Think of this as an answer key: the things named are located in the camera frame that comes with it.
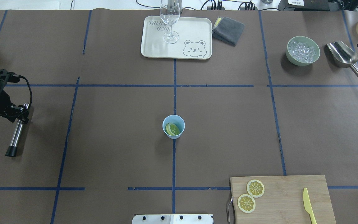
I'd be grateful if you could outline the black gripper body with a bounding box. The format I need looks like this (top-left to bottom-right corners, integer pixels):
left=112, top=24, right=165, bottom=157
left=0, top=69, right=30, bottom=124

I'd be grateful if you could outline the steel muddler black tip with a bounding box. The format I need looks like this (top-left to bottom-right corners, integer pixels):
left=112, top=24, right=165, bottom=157
left=5, top=103, right=30, bottom=157

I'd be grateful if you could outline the lemon slice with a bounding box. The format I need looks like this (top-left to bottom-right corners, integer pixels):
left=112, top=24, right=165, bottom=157
left=247, top=180, right=265, bottom=198
left=237, top=194, right=256, bottom=213
left=165, top=123, right=181, bottom=136

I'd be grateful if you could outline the light blue cup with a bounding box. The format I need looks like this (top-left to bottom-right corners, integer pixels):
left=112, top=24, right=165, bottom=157
left=162, top=115, right=185, bottom=139

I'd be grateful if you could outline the clear wine glass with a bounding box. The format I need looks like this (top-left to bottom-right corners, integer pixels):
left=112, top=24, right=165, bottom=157
left=160, top=0, right=181, bottom=44

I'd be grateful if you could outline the cream bear tray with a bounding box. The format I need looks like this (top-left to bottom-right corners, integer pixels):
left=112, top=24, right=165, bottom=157
left=140, top=16, right=213, bottom=60

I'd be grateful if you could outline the grey folded cloth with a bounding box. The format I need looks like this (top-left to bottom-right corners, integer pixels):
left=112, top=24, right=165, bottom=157
left=212, top=16, right=245, bottom=46

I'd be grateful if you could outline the wooden cutting board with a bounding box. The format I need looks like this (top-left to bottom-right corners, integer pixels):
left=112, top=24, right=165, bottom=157
left=227, top=175, right=336, bottom=224

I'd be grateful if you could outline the green bowl of ice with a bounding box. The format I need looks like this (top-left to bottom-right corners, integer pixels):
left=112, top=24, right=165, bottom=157
left=286, top=36, right=320, bottom=66

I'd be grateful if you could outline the yellow plastic knife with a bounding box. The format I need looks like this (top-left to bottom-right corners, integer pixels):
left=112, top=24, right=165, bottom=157
left=303, top=188, right=317, bottom=224

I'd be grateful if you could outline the steel ice scoop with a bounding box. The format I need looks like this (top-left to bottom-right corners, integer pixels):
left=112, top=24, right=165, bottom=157
left=326, top=41, right=358, bottom=78

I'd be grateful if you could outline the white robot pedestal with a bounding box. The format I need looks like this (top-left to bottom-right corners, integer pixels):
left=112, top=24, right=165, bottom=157
left=132, top=214, right=214, bottom=224

